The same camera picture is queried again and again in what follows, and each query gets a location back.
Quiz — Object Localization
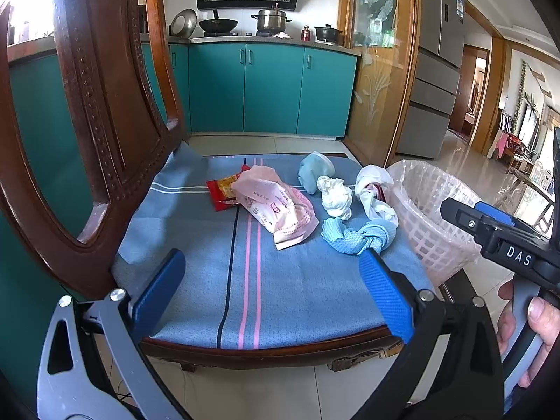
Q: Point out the steel cooking pot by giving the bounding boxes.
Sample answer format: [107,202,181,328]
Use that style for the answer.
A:
[250,3,293,33]

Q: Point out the pink plastic bag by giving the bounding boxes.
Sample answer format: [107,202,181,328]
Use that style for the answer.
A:
[230,164,320,251]

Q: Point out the wooden table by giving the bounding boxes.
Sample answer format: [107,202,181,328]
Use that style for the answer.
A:
[507,166,560,228]

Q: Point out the green hanging garland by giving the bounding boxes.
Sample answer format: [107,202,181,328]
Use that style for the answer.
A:
[515,60,553,141]

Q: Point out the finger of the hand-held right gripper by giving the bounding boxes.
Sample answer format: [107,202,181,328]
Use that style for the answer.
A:
[440,198,518,246]
[475,201,518,226]

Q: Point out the blue striped seat cushion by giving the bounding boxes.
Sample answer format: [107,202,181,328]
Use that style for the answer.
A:
[111,142,436,351]

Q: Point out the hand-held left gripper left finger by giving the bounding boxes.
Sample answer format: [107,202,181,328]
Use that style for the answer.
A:
[36,248,193,420]

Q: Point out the white plastic basket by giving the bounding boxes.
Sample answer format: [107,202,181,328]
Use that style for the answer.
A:
[387,159,484,287]

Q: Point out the white tissue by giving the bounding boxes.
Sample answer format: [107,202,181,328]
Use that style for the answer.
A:
[317,176,353,221]

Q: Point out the steel pot lid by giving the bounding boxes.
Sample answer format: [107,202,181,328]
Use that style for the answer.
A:
[169,9,198,39]

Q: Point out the black gas stove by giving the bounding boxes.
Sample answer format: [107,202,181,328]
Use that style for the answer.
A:
[203,30,281,38]

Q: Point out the grey refrigerator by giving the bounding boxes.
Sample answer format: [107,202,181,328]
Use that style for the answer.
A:
[396,0,465,160]

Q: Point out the light blue face mask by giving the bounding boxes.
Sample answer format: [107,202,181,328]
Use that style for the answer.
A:
[298,151,336,195]

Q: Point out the black wok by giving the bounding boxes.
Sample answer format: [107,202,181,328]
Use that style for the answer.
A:
[199,9,239,34]

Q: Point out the red snack wrapper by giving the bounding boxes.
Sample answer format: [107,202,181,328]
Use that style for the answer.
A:
[205,174,246,212]

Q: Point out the wooden framed glass door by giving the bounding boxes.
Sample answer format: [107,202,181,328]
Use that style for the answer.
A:
[337,0,421,167]

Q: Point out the carved wooden chair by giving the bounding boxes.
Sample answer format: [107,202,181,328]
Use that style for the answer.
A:
[0,0,442,375]

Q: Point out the teal kitchen cabinet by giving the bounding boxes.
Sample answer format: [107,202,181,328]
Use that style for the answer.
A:
[168,39,362,137]
[0,37,189,403]

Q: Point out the person's right hand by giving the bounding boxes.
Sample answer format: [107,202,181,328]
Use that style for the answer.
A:
[496,280,560,390]

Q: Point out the white plastic bag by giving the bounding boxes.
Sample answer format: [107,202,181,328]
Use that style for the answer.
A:
[354,164,399,229]

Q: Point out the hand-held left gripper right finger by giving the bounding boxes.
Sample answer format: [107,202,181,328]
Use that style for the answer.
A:
[350,249,506,420]

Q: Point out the wooden door frame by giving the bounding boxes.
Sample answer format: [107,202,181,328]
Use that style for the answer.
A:
[448,37,506,154]

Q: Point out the black casserole pot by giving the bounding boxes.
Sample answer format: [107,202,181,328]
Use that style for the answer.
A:
[314,25,344,45]

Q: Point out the blue waffle cloth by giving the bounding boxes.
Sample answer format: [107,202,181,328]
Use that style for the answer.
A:
[321,218,397,257]

